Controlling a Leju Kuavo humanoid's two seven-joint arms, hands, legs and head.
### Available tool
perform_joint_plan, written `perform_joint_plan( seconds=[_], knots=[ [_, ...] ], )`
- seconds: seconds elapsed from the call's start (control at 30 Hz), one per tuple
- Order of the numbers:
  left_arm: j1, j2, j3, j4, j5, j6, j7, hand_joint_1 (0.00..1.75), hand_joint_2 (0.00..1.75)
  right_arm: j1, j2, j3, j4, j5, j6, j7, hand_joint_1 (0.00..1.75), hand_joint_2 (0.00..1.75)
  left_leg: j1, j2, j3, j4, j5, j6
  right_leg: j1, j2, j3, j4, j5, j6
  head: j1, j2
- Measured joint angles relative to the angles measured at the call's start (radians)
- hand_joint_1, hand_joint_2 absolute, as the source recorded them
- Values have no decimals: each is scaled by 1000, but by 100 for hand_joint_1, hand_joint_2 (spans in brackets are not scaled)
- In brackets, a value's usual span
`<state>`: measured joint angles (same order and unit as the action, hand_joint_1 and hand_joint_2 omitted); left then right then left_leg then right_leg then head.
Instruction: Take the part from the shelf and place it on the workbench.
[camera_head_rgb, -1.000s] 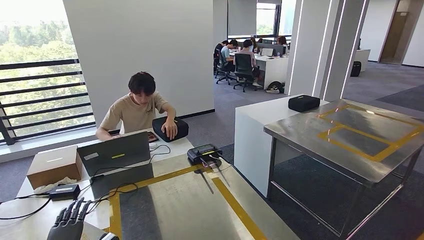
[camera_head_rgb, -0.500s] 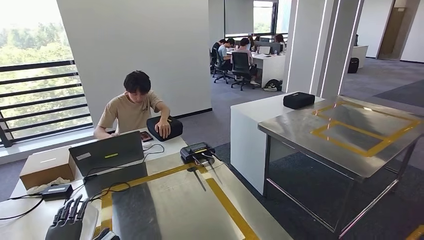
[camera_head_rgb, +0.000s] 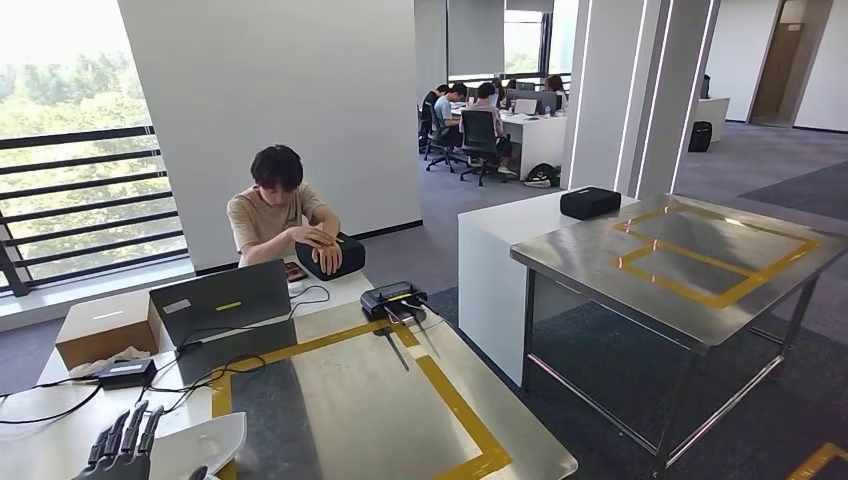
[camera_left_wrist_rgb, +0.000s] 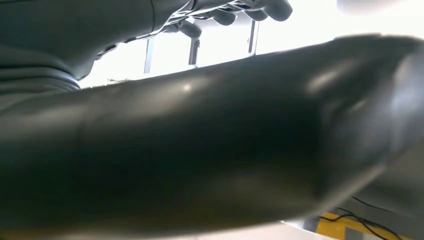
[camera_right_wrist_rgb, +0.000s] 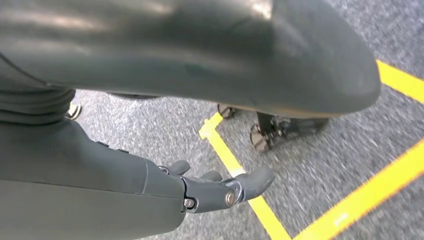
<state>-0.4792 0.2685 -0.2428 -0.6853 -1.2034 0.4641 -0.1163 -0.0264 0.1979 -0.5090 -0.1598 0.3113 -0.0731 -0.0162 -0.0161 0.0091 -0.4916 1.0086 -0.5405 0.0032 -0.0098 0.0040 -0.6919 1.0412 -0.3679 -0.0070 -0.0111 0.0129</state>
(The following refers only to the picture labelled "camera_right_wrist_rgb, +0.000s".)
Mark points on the yellow floor tape square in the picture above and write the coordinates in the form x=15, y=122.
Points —
x=364, y=198

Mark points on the small silver metal piece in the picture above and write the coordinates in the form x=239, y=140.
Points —
x=73, y=112

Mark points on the black robot foot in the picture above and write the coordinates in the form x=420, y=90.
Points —
x=281, y=130

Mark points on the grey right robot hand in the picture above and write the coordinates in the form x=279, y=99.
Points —
x=82, y=205

